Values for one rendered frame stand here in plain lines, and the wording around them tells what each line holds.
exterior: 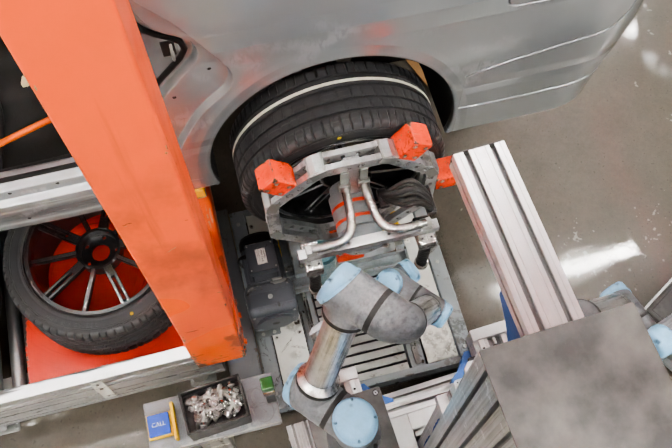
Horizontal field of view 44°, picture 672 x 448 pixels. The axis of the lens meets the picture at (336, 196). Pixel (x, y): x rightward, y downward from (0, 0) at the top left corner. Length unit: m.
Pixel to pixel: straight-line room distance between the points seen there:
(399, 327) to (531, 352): 0.68
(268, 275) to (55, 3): 2.00
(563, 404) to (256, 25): 1.25
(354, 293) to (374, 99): 0.73
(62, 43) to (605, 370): 0.89
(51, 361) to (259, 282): 0.79
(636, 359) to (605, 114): 2.72
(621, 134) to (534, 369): 2.73
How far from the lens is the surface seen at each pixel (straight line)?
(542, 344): 1.27
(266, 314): 2.97
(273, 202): 2.47
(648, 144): 3.93
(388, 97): 2.47
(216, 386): 2.79
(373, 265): 3.29
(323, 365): 2.11
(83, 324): 2.96
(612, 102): 3.99
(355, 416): 2.21
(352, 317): 1.92
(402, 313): 1.90
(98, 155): 1.50
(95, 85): 1.32
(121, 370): 3.00
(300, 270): 3.20
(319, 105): 2.41
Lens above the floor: 3.22
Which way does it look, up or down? 64 degrees down
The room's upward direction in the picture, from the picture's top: straight up
